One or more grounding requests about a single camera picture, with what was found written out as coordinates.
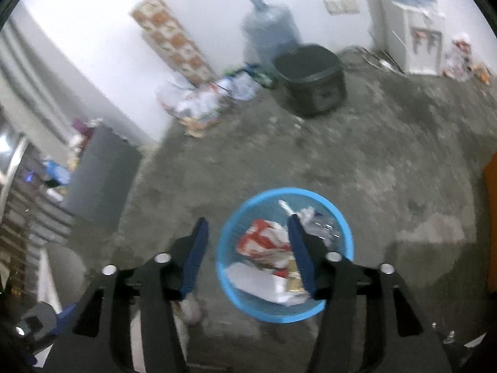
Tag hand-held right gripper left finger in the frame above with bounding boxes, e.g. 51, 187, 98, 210
44, 218, 209, 373

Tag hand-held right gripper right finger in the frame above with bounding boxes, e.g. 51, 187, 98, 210
286, 214, 453, 373

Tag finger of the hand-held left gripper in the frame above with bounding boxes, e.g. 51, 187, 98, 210
53, 303, 77, 337

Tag yellow snack packet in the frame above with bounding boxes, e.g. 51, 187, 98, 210
285, 258, 304, 293

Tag clear plastic bag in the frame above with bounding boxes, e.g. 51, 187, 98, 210
298, 205, 343, 246

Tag red and white paper bag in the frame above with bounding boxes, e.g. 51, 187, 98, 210
237, 219, 294, 265

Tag blue plastic mesh basket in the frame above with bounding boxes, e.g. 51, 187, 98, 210
215, 187, 355, 324

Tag crumpled tissue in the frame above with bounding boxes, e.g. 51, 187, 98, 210
176, 299, 203, 325

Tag white paper sheet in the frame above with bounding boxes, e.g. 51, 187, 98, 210
227, 263, 312, 304

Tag metal balcony railing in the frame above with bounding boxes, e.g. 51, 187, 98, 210
0, 132, 72, 300

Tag grey cabinet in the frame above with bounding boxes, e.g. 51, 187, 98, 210
61, 123, 143, 234

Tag pile of plastic bags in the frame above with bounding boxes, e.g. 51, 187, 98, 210
155, 64, 276, 137

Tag black rice cooker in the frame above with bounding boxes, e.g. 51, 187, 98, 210
271, 44, 347, 118

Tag orange wooden furniture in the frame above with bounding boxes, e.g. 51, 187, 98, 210
481, 154, 497, 293

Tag floral patterned board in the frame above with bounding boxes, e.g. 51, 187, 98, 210
130, 0, 217, 87

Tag large clear water jug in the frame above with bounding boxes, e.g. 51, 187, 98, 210
241, 0, 303, 71

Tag white water dispenser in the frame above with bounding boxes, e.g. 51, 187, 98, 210
367, 0, 444, 75

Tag white plastic bag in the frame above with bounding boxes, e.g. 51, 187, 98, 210
444, 34, 473, 83

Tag wall socket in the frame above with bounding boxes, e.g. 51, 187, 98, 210
323, 0, 360, 15

